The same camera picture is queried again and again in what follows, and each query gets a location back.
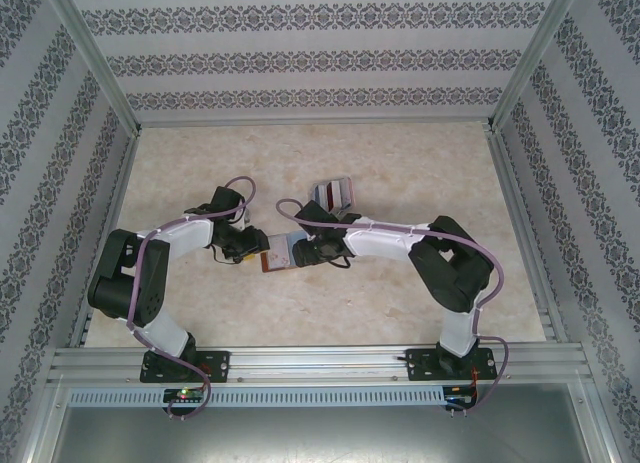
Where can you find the brown box base blue insert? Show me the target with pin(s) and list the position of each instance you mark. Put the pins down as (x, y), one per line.
(265, 266)

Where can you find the white credit card red print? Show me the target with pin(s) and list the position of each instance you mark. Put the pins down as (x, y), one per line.
(279, 253)

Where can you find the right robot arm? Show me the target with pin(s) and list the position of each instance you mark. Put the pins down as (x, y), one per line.
(385, 236)

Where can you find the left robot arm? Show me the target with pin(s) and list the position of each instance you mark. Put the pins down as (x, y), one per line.
(150, 308)

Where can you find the left circuit board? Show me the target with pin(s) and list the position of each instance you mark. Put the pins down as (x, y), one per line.
(186, 395)

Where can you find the circuit board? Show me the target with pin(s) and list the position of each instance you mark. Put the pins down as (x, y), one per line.
(186, 395)
(460, 399)

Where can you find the grey metal sheet panel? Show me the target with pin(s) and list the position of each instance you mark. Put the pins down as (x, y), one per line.
(320, 438)

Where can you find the right circuit board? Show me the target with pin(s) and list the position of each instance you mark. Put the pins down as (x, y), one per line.
(460, 399)

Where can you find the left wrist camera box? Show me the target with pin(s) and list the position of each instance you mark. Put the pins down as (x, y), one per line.
(242, 219)

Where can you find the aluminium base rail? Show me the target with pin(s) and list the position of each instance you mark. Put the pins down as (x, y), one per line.
(310, 363)

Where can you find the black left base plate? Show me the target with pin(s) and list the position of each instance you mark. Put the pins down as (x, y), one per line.
(220, 366)

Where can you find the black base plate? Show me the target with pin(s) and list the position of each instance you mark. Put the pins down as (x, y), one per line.
(220, 366)
(420, 365)

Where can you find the aluminium side rail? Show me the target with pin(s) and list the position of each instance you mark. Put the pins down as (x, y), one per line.
(114, 208)
(510, 183)

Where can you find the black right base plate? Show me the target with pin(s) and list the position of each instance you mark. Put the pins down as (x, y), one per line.
(420, 365)

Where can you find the aluminium frame post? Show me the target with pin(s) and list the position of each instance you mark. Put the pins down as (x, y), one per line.
(95, 53)
(532, 53)

